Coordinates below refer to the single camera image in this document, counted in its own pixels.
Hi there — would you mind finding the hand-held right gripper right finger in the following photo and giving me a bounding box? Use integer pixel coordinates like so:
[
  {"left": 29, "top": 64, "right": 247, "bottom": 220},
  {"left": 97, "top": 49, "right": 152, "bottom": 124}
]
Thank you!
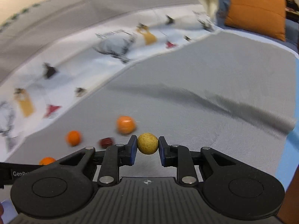
[{"left": 158, "top": 136, "right": 241, "bottom": 187}]

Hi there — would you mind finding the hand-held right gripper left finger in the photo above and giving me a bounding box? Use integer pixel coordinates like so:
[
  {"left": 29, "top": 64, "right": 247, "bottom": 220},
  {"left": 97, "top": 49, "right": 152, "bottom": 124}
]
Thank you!
[{"left": 56, "top": 135, "right": 138, "bottom": 187}]

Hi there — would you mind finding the yellow-brown longan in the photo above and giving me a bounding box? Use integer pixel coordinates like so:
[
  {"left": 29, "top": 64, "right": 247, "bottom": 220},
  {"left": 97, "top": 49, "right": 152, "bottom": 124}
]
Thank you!
[{"left": 137, "top": 133, "right": 159, "bottom": 155}]

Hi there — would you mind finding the glossy wrapped orange fruit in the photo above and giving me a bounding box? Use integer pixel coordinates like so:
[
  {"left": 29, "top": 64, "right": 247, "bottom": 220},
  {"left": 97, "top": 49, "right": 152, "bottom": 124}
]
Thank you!
[{"left": 116, "top": 115, "right": 136, "bottom": 135}]

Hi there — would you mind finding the dark red date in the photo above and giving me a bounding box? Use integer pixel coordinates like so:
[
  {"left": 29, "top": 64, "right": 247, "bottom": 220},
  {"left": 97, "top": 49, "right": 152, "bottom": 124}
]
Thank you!
[{"left": 99, "top": 137, "right": 114, "bottom": 149}]

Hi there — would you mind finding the small orange kumquat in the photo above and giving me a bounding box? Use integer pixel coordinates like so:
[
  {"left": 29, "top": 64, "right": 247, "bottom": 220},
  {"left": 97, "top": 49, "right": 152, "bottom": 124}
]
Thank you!
[
  {"left": 39, "top": 157, "right": 57, "bottom": 166},
  {"left": 66, "top": 131, "right": 82, "bottom": 147}
]

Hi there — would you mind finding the grey bed sheet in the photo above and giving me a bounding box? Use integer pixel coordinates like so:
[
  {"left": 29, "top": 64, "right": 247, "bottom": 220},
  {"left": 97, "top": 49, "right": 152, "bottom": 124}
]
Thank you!
[{"left": 5, "top": 31, "right": 299, "bottom": 192}]

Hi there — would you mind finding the deer print grey blanket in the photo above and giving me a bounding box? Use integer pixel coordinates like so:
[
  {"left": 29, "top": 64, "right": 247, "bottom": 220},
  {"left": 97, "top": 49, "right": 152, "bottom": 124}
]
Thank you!
[{"left": 0, "top": 0, "right": 225, "bottom": 159}]

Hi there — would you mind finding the light blue mattress cover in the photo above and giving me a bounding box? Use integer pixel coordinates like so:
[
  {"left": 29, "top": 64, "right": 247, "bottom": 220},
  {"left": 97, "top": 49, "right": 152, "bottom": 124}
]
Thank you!
[{"left": 275, "top": 57, "right": 299, "bottom": 192}]

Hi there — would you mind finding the orange cushion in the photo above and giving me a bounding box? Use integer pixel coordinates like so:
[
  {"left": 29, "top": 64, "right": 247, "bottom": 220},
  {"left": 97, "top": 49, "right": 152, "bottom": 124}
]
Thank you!
[{"left": 224, "top": 0, "right": 287, "bottom": 42}]

